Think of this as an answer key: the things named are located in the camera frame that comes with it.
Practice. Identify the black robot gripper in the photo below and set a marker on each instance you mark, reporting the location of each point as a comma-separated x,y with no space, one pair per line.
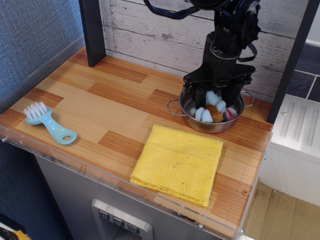
218,71

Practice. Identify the blue and brown plush toy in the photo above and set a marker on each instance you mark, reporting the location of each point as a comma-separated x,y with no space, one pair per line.
215,110

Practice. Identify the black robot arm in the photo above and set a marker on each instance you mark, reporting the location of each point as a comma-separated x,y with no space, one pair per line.
226,52

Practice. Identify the yellow folded napkin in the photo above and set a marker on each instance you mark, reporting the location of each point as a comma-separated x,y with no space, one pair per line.
178,163

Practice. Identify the gray toy fridge cabinet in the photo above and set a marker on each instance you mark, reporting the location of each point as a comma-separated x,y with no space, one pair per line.
74,190

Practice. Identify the small steel pot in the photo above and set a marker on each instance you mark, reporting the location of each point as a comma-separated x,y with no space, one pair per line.
184,107

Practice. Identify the white grooved cabinet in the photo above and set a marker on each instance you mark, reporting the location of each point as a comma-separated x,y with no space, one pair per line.
292,159

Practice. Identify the clear acrylic edge guard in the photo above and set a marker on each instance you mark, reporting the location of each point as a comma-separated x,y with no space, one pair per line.
231,197

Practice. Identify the silver dispenser button panel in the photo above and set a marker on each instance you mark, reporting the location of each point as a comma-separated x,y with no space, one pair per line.
115,224

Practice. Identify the light blue scrub brush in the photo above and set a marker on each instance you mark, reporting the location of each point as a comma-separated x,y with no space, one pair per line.
38,113

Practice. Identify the yellow and black object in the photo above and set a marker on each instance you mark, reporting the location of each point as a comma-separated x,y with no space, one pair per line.
12,231

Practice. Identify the right dark gray post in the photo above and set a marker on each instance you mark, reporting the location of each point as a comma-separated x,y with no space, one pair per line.
303,31

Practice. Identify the dark gray post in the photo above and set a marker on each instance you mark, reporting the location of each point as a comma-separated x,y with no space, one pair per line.
92,30
303,31

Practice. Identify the left dark gray post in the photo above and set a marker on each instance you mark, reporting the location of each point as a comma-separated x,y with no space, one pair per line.
92,30

